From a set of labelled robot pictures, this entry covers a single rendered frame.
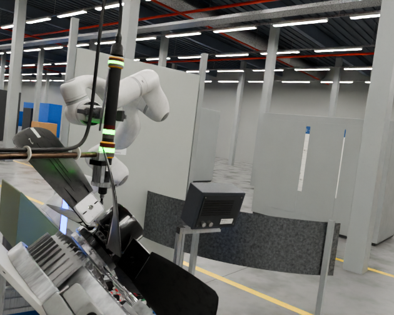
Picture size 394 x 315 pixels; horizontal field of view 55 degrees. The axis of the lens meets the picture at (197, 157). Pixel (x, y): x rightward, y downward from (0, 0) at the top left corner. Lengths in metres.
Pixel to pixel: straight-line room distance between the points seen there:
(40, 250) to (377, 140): 4.47
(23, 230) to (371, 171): 4.16
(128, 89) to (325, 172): 5.87
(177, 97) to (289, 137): 4.31
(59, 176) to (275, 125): 6.67
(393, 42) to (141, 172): 3.42
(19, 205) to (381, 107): 4.28
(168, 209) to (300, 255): 1.06
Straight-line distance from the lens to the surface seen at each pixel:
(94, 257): 0.99
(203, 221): 1.74
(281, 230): 2.86
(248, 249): 2.88
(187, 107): 3.37
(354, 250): 5.20
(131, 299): 0.91
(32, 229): 1.71
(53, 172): 1.02
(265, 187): 7.58
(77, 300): 0.76
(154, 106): 1.62
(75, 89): 1.30
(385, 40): 5.24
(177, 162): 3.35
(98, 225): 1.04
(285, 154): 7.37
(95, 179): 1.09
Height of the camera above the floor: 1.48
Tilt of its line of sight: 4 degrees down
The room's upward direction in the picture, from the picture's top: 7 degrees clockwise
